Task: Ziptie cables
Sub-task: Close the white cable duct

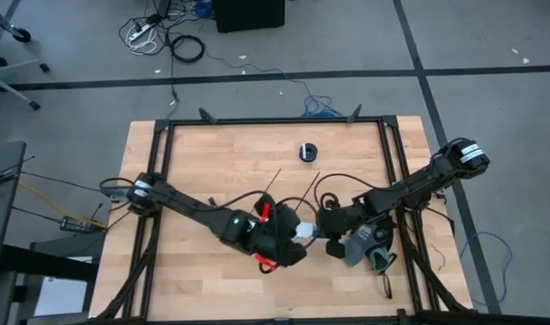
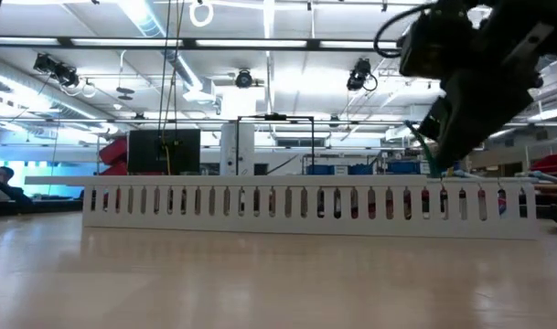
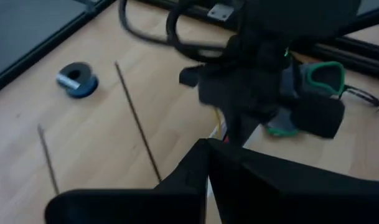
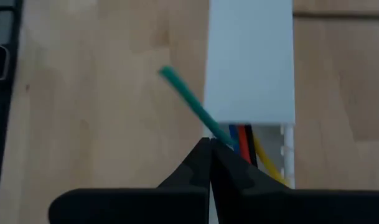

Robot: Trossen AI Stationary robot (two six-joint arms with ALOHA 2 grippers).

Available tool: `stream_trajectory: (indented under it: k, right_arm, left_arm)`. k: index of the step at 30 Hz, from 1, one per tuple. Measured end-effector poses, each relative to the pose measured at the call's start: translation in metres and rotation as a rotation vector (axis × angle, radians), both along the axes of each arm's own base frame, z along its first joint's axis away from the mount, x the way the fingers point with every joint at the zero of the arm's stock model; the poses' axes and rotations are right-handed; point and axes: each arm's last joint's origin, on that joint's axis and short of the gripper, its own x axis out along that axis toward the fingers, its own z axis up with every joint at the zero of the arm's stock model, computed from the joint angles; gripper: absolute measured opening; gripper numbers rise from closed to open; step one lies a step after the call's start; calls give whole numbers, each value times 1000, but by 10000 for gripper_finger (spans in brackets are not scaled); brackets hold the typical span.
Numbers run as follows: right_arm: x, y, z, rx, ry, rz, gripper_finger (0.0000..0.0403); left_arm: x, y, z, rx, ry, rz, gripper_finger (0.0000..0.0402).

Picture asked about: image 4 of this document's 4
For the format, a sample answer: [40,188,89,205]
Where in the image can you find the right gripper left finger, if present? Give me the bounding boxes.
[49,138,211,224]

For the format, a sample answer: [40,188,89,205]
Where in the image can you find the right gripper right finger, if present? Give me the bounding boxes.
[211,138,379,224]

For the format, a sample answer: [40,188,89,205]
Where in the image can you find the white slotted cable duct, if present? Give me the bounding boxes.
[207,123,296,190]

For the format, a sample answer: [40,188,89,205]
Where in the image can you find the yellow cable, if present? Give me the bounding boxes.
[253,136,290,187]

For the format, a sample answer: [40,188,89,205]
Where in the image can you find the red cable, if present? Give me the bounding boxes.
[237,124,253,165]

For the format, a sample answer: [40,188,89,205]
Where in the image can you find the green cable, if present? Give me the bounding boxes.
[159,65,237,147]

